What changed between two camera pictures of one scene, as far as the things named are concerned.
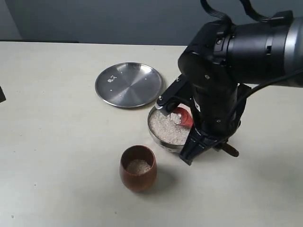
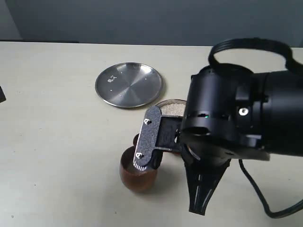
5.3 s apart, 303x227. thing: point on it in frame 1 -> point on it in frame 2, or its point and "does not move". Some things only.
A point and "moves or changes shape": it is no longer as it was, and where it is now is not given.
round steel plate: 129,85 does not move
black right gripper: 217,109 -> 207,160
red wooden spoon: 186,119 moves or changes shape
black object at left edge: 2,96 does not move
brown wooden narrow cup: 138,168 does not move
